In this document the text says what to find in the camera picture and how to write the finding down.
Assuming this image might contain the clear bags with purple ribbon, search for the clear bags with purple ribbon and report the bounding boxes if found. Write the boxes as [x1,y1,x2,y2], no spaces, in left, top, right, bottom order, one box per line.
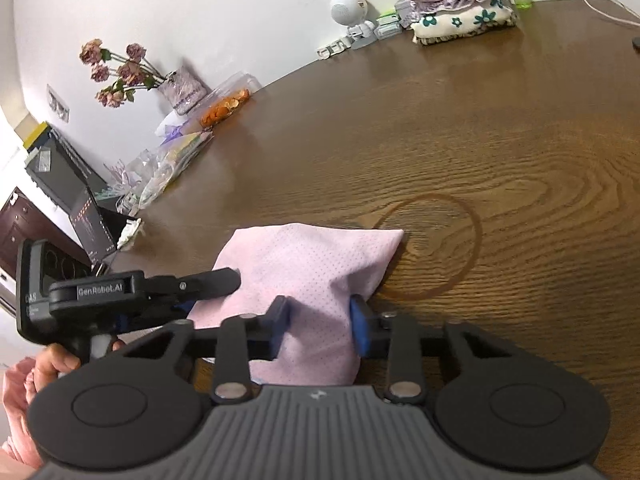
[103,149,177,212]

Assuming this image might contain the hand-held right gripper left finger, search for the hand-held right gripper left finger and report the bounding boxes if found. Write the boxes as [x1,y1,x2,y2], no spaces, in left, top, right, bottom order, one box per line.
[122,296,292,403]

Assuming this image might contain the white crumpled wrapper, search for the white crumpled wrapper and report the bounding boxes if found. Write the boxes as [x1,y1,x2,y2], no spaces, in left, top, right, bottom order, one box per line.
[117,217,146,252]

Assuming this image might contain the person's left hand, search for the person's left hand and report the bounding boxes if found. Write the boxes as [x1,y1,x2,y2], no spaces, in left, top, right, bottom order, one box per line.
[34,339,126,380]

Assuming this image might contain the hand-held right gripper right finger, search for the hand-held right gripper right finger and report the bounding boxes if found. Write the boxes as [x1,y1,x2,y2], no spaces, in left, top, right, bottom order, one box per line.
[350,295,516,403]

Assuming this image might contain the grey box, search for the grey box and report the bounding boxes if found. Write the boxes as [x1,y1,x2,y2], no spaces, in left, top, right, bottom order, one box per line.
[394,0,417,29]

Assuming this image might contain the clear container of orange snacks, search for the clear container of orange snacks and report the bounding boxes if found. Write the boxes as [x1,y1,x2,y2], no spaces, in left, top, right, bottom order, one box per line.
[199,73,262,129]

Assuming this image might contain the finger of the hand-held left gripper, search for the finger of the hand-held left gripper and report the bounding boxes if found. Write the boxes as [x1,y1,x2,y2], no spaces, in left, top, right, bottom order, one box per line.
[145,267,241,306]
[117,302,196,333]

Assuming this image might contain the green white small box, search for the green white small box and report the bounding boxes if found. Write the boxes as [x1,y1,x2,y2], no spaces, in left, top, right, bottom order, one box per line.
[375,14,402,41]

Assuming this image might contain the black box with yellow edge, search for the black box with yellow edge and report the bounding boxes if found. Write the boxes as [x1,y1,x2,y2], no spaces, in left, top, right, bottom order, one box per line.
[25,121,109,214]

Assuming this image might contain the black printed box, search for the black printed box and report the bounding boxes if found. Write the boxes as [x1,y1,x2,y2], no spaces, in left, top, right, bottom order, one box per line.
[69,187,132,267]

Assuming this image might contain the white robot figure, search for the white robot figure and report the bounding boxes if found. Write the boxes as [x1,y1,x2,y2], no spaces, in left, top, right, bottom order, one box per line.
[329,0,379,51]

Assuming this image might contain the white wall switch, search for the white wall switch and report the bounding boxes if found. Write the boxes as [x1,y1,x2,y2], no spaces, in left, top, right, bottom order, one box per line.
[47,85,71,122]

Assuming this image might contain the dried pink rose bouquet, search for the dried pink rose bouquet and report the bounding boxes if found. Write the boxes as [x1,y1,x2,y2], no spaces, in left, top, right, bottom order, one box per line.
[79,38,167,109]

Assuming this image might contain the white tissue bag purple ribbon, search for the white tissue bag purple ribbon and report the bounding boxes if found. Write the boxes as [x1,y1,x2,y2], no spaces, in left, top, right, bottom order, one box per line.
[154,111,201,139]

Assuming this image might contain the pastel pink blue garment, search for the pastel pink blue garment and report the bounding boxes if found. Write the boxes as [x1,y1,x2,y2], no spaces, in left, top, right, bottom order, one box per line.
[187,222,405,387]

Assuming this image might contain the dark wooden cabinet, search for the dark wooden cabinet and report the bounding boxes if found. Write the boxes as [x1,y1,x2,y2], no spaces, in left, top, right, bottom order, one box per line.
[0,186,94,307]

